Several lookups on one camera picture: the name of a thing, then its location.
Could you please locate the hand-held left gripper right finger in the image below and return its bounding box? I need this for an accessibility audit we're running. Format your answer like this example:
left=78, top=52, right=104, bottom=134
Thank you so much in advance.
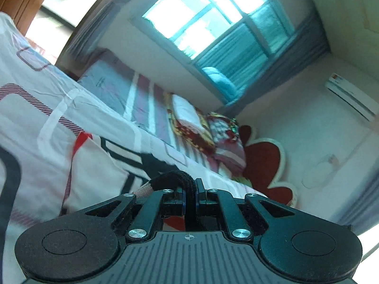
left=194, top=178, right=297, bottom=239

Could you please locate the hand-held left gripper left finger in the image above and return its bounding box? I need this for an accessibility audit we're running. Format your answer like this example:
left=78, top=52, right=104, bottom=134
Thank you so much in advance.
left=84, top=188, right=187, bottom=241

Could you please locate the striped knit sweater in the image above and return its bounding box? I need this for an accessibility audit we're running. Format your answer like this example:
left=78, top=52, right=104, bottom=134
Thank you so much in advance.
left=59, top=130, right=199, bottom=232

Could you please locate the red petal-shaped headboard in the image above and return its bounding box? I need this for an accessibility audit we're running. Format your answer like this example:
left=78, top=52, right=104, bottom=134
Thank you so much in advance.
left=236, top=124, right=300, bottom=208

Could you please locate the colourful pillow pile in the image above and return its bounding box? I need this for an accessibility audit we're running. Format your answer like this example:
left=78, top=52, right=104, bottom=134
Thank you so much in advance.
left=167, top=108, right=248, bottom=179

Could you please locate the folded white towel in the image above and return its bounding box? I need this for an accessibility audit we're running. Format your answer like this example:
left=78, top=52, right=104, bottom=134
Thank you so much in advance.
left=171, top=94, right=208, bottom=135

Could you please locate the bed with striped sheet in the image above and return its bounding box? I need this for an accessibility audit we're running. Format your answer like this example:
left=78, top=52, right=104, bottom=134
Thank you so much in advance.
left=76, top=50, right=248, bottom=179

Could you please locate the teal bundled quilt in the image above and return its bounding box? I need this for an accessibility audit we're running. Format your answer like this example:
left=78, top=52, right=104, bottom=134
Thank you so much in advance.
left=202, top=66, right=238, bottom=105

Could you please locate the patterned white bed sheet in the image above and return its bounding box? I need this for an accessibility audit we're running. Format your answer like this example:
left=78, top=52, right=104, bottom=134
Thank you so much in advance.
left=0, top=12, right=268, bottom=274

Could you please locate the grey curtain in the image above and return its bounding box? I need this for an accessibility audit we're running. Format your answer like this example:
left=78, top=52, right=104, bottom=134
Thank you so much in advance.
left=56, top=0, right=190, bottom=69
left=225, top=14, right=331, bottom=107

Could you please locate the white air conditioner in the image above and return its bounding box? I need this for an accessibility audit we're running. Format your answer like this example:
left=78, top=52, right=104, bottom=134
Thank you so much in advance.
left=324, top=72, right=379, bottom=122

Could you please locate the wall hook with wire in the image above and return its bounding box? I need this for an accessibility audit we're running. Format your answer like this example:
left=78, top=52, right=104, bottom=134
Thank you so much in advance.
left=301, top=153, right=342, bottom=189

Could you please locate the window with white frame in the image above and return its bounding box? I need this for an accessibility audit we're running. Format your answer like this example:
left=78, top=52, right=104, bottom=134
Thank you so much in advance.
left=129, top=0, right=298, bottom=69

